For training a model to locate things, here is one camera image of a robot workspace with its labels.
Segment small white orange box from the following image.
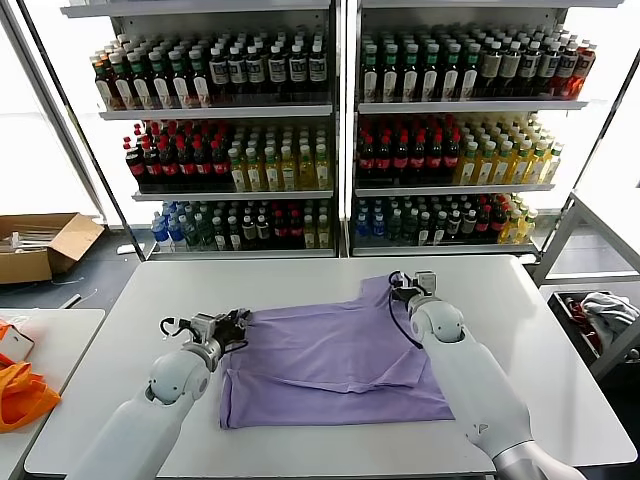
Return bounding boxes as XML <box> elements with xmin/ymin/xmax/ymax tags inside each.
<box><xmin>0</xmin><ymin>322</ymin><xmax>35</xmax><ymax>362</ymax></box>

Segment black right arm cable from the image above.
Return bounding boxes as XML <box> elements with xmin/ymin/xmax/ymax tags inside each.
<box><xmin>387</xmin><ymin>272</ymin><xmax>424</xmax><ymax>351</ymax></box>

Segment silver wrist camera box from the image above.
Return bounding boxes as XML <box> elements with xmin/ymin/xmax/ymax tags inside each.
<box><xmin>414</xmin><ymin>271</ymin><xmax>439</xmax><ymax>296</ymax></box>
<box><xmin>192</xmin><ymin>313</ymin><xmax>219</xmax><ymax>344</ymax></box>

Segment dark tea bottle green cap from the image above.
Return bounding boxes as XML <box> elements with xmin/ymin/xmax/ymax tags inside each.
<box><xmin>362</xmin><ymin>43</ymin><xmax>380</xmax><ymax>101</ymax></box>
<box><xmin>168</xmin><ymin>48</ymin><xmax>191</xmax><ymax>109</ymax></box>
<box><xmin>442</xmin><ymin>42</ymin><xmax>461</xmax><ymax>101</ymax></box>
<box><xmin>148</xmin><ymin>48</ymin><xmax>172</xmax><ymax>109</ymax></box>
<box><xmin>460</xmin><ymin>42</ymin><xmax>480</xmax><ymax>100</ymax></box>
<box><xmin>188</xmin><ymin>47</ymin><xmax>211</xmax><ymax>108</ymax></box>
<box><xmin>402</xmin><ymin>43</ymin><xmax>420</xmax><ymax>101</ymax></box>
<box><xmin>127</xmin><ymin>49</ymin><xmax>152</xmax><ymax>110</ymax></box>
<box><xmin>108</xmin><ymin>52</ymin><xmax>134</xmax><ymax>110</ymax></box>
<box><xmin>422</xmin><ymin>42</ymin><xmax>440</xmax><ymax>101</ymax></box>
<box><xmin>382</xmin><ymin>43</ymin><xmax>400</xmax><ymax>101</ymax></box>

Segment white foam strips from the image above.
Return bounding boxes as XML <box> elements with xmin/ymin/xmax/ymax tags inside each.
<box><xmin>7</xmin><ymin>229</ymin><xmax>61</xmax><ymax>254</ymax></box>

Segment orange fabric bag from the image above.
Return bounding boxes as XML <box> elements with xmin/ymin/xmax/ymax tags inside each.
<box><xmin>0</xmin><ymin>352</ymin><xmax>62</xmax><ymax>434</ymax></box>

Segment purple t-shirt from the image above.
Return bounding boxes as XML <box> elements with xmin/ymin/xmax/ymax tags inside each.
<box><xmin>218</xmin><ymin>275</ymin><xmax>457</xmax><ymax>430</ymax></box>

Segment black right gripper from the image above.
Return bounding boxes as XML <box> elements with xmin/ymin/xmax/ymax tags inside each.
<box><xmin>393</xmin><ymin>271</ymin><xmax>418</xmax><ymax>303</ymax></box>

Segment dark bottle grey label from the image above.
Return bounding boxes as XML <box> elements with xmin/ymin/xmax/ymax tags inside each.
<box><xmin>479</xmin><ymin>39</ymin><xmax>503</xmax><ymax>99</ymax></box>
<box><xmin>499</xmin><ymin>39</ymin><xmax>522</xmax><ymax>99</ymax></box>

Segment dark metal window post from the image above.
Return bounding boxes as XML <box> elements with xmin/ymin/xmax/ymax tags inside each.
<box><xmin>569</xmin><ymin>52</ymin><xmax>640</xmax><ymax>196</ymax></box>
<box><xmin>17</xmin><ymin>0</ymin><xmax>149</xmax><ymax>261</ymax></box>

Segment grey metal drink shelf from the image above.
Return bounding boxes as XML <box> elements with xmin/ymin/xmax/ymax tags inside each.
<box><xmin>347</xmin><ymin>0</ymin><xmax>591</xmax><ymax>259</ymax></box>
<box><xmin>59</xmin><ymin>0</ymin><xmax>346</xmax><ymax>261</ymax></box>

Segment red tea bottle white label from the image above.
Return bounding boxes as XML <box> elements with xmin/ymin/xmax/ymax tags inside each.
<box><xmin>91</xmin><ymin>53</ymin><xmax>114</xmax><ymax>111</ymax></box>

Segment red garment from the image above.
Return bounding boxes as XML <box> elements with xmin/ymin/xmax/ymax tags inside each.
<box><xmin>564</xmin><ymin>297</ymin><xmax>599</xmax><ymax>346</ymax></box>

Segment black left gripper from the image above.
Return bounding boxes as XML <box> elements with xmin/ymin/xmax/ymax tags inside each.
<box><xmin>213</xmin><ymin>308</ymin><xmax>255</xmax><ymax>354</ymax></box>

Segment black storage bin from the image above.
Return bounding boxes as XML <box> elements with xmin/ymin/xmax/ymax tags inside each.
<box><xmin>547</xmin><ymin>289</ymin><xmax>640</xmax><ymax>371</ymax></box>

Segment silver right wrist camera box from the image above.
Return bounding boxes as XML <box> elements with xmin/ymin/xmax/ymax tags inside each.
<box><xmin>414</xmin><ymin>271</ymin><xmax>439</xmax><ymax>296</ymax></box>

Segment grey white garment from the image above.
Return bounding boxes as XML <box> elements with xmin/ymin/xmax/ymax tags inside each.
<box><xmin>579</xmin><ymin>292</ymin><xmax>640</xmax><ymax>351</ymax></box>

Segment grey metal frame table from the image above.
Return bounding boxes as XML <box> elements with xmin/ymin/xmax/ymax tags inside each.
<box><xmin>532</xmin><ymin>192</ymin><xmax>640</xmax><ymax>381</ymax></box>

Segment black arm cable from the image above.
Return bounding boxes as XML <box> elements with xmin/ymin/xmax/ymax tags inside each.
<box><xmin>387</xmin><ymin>272</ymin><xmax>424</xmax><ymax>351</ymax></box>
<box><xmin>159</xmin><ymin>317</ymin><xmax>196</xmax><ymax>341</ymax></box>

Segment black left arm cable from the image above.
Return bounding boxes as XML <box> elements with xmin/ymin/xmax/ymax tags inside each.
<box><xmin>159</xmin><ymin>317</ymin><xmax>196</xmax><ymax>341</ymax></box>

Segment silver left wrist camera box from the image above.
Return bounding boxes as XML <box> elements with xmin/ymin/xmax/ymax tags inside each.
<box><xmin>192</xmin><ymin>313</ymin><xmax>219</xmax><ymax>344</ymax></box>

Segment open cardboard box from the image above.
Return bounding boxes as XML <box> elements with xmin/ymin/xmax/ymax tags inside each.
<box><xmin>0</xmin><ymin>213</ymin><xmax>105</xmax><ymax>285</ymax></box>

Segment red drink bottle white cap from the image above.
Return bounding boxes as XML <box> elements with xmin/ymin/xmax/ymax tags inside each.
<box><xmin>570</xmin><ymin>43</ymin><xmax>597</xmax><ymax>100</ymax></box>

